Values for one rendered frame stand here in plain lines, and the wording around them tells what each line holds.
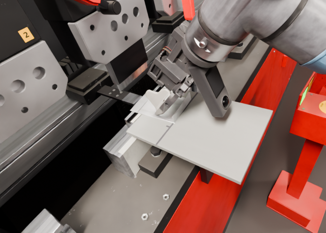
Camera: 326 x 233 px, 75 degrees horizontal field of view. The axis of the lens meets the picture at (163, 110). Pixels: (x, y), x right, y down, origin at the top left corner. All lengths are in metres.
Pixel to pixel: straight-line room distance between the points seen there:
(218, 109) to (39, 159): 0.51
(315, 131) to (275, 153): 0.82
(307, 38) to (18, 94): 0.35
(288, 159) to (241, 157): 1.26
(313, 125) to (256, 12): 0.63
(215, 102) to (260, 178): 1.20
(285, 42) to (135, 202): 0.43
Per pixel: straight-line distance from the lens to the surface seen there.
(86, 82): 0.66
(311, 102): 0.87
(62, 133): 0.69
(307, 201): 1.40
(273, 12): 0.28
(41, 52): 0.32
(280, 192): 1.39
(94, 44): 0.36
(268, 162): 1.62
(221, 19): 0.28
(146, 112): 0.51
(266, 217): 1.45
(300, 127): 0.88
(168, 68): 0.38
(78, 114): 0.70
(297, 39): 0.30
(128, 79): 0.48
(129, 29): 0.41
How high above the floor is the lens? 1.33
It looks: 41 degrees down
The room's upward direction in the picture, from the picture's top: 16 degrees counter-clockwise
